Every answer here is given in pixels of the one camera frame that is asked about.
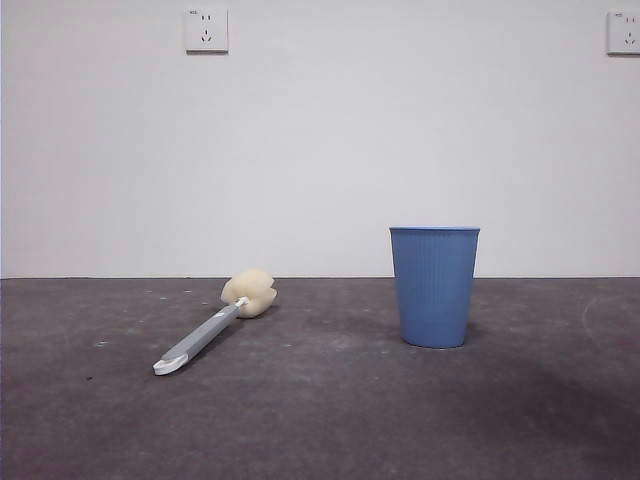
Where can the white wall socket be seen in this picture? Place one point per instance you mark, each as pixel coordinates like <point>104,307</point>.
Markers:
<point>625,32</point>
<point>207,30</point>

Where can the blue ribbed plastic cup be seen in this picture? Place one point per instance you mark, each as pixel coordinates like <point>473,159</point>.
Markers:
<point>434,290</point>

